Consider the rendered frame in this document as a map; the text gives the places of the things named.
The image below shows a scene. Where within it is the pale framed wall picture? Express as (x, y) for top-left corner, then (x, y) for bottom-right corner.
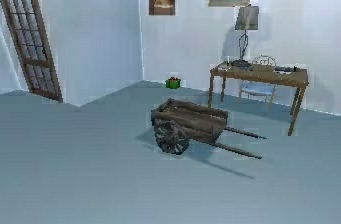
(207, 0), (251, 8)

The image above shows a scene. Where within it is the green gift box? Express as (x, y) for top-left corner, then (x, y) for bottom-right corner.
(165, 76), (181, 90)

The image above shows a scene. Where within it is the brown framed wall picture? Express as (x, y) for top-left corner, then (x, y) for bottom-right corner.
(148, 0), (176, 16)

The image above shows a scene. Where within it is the pale small desk item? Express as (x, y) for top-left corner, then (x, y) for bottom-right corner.
(217, 56), (233, 72)

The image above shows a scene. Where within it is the brown wooden cart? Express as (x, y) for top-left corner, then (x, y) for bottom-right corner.
(150, 97), (268, 160)

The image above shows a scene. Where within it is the grey shade table lamp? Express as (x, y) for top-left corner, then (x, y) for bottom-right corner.
(230, 5), (260, 70)

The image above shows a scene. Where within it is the black flat desk item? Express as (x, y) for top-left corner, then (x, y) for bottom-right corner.
(273, 65), (299, 75)

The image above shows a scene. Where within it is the pale blue seat chair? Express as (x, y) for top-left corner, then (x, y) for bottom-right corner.
(237, 55), (278, 111)

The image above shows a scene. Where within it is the brown wooden glass-paned door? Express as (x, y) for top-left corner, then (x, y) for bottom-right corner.
(0, 0), (64, 103)

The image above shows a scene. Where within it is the brown wooden desk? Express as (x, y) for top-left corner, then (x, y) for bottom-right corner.
(207, 62), (310, 137)

